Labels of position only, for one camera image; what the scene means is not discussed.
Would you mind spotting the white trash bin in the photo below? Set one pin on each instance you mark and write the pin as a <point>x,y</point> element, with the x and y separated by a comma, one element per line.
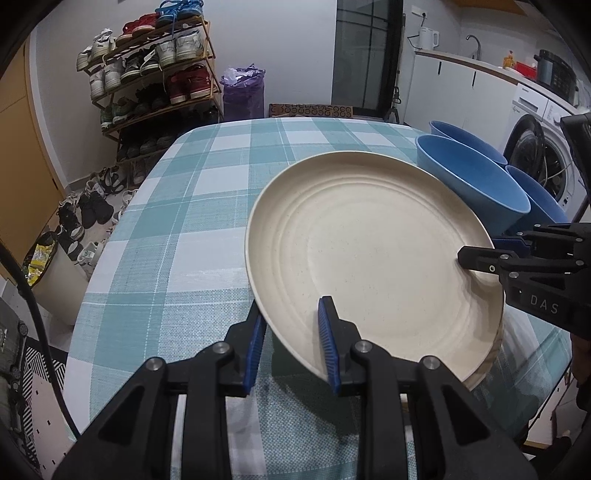
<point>64,286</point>

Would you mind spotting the black framed glass door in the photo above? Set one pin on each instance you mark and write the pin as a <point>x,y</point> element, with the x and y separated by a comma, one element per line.
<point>364,60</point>

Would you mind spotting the wooden shoe rack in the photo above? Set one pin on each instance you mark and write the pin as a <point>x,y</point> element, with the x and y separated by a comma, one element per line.
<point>211,64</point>

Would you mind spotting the black white patterned mat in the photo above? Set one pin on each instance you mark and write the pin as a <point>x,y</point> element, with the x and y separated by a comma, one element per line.
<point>41,383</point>

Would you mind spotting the rows of shoes on rack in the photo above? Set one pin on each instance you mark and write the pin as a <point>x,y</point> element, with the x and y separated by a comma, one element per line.
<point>189,83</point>

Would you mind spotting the white lower cabinet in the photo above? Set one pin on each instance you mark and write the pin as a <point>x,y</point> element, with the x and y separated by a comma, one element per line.
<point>452,92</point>

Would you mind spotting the red box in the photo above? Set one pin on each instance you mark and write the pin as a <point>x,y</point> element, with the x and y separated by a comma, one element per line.
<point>526,70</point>

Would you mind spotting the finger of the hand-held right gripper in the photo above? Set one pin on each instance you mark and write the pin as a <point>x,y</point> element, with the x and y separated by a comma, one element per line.
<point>508,242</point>
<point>480,259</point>

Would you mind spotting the purple plastic bag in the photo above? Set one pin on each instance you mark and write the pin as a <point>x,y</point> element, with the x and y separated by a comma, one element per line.
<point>242,101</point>

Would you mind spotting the pile of loose shoes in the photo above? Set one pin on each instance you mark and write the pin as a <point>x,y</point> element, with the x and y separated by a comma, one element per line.
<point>92,207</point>

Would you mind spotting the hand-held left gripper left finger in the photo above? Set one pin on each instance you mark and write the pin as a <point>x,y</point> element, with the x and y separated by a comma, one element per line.
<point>253,360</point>

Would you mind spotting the yellow wooden door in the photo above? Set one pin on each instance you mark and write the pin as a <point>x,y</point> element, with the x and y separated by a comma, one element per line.
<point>23,161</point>

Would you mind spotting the blue bowl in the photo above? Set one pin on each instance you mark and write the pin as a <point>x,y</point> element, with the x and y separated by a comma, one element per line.
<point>471,184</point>
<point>461,134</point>
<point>540,198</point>

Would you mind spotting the brown patterned doormat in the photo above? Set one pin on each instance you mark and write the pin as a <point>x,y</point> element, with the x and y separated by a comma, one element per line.
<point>314,111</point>

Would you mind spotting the white electric kettle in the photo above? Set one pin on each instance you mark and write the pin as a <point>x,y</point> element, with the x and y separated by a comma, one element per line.
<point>428,39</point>

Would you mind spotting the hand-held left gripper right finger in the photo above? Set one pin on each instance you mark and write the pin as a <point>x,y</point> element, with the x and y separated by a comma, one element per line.
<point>328,350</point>

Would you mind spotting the yellow food wrappers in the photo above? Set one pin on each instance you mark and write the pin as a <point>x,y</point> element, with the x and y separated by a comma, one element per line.
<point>39,258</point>

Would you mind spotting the metal faucet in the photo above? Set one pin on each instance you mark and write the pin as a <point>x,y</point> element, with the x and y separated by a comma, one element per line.
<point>478,50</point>

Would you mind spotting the white wall socket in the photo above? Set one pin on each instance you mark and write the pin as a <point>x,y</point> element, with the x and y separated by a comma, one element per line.
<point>419,12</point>

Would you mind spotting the yellow bottle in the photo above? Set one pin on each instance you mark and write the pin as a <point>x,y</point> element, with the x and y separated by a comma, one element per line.
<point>508,61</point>

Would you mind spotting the white washing machine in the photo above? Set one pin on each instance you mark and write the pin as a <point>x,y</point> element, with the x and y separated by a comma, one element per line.
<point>531,106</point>

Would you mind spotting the black pressure cooker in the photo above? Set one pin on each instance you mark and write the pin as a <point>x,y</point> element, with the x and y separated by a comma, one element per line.
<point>558,74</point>

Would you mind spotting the teal checked tablecloth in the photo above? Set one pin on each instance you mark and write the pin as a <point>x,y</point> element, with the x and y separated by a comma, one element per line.
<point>184,230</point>

